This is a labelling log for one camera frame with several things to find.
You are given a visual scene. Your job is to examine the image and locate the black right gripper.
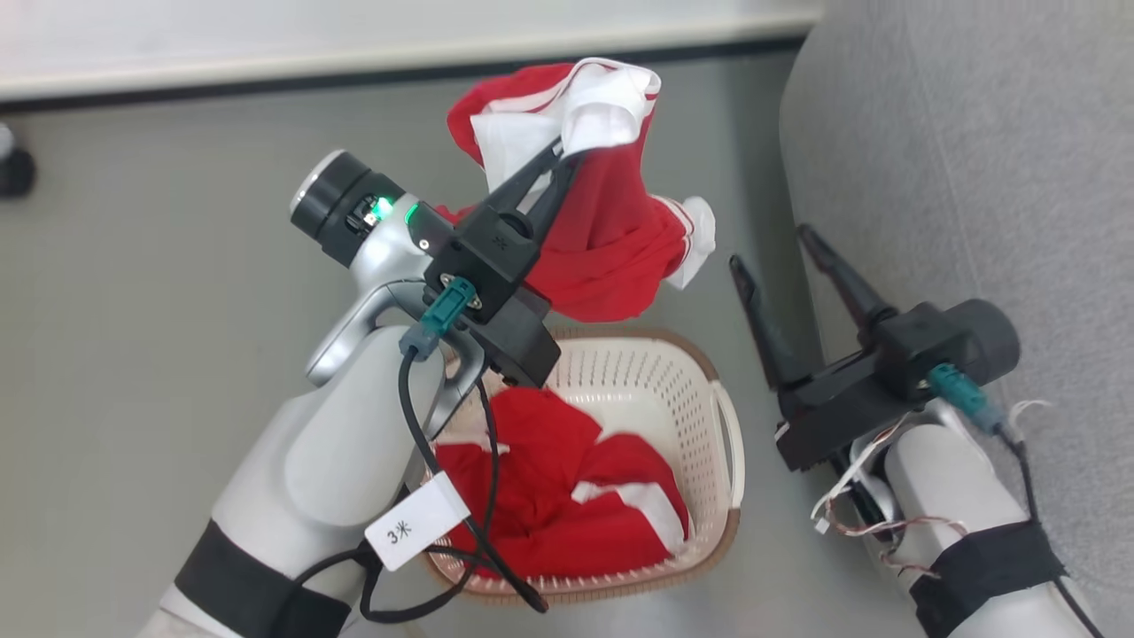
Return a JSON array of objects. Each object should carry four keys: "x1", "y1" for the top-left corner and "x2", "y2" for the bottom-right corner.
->
[{"x1": 728, "y1": 223, "x2": 1021, "y2": 472}]

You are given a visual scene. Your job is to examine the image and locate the white paper cable tag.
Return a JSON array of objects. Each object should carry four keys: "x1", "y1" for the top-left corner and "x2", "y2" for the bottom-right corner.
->
[{"x1": 363, "y1": 472, "x2": 472, "y2": 572}]

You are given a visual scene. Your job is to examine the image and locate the thin twisted coloured wires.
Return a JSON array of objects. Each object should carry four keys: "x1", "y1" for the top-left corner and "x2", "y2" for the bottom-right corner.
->
[{"x1": 811, "y1": 412, "x2": 971, "y2": 581}]

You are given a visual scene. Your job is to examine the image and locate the grey fabric sofa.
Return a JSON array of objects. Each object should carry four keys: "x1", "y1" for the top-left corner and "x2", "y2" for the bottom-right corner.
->
[{"x1": 780, "y1": 0, "x2": 1134, "y2": 638}]

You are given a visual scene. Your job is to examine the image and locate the thin black cable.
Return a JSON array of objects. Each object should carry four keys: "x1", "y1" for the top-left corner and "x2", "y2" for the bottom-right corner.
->
[
  {"x1": 997, "y1": 425, "x2": 1104, "y2": 638},
  {"x1": 359, "y1": 377, "x2": 501, "y2": 626},
  {"x1": 292, "y1": 346, "x2": 550, "y2": 626}
]

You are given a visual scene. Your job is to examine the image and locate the red and white garment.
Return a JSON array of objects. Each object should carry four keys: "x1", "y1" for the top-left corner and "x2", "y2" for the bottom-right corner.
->
[
  {"x1": 440, "y1": 58, "x2": 717, "y2": 324},
  {"x1": 434, "y1": 385, "x2": 692, "y2": 581}
]

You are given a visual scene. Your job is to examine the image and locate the white and black baseboard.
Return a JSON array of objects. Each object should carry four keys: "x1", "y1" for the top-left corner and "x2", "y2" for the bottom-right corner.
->
[{"x1": 0, "y1": 9, "x2": 825, "y2": 112}]

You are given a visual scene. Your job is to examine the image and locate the black caster wheel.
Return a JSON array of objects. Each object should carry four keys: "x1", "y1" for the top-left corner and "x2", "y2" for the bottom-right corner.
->
[{"x1": 0, "y1": 142, "x2": 38, "y2": 200}]

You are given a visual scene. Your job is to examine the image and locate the cream perforated laundry basket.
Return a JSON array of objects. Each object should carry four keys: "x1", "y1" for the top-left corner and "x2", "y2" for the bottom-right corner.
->
[{"x1": 421, "y1": 326, "x2": 747, "y2": 608}]

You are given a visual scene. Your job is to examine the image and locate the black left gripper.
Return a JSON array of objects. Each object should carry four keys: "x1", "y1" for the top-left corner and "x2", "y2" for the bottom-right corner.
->
[{"x1": 423, "y1": 137, "x2": 581, "y2": 389}]

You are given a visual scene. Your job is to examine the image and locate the teal cable connector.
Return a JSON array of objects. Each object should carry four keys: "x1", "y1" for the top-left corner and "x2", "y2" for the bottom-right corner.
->
[
  {"x1": 399, "y1": 276, "x2": 479, "y2": 360},
  {"x1": 928, "y1": 363, "x2": 1006, "y2": 435}
]

